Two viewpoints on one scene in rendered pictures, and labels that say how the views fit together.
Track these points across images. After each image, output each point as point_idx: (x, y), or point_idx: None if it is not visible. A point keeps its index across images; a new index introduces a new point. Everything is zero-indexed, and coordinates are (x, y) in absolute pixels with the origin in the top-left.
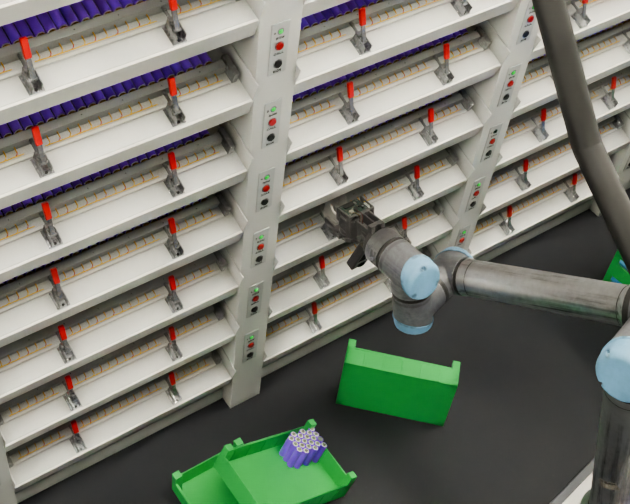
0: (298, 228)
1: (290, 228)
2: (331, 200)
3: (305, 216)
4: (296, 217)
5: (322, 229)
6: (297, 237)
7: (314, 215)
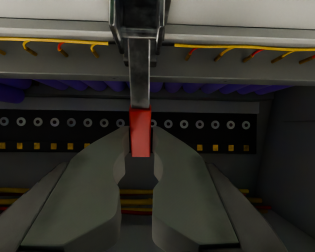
0: (252, 57)
1: (264, 51)
2: (90, 80)
3: (203, 79)
4: (229, 82)
5: (166, 18)
6: (282, 27)
7: (171, 71)
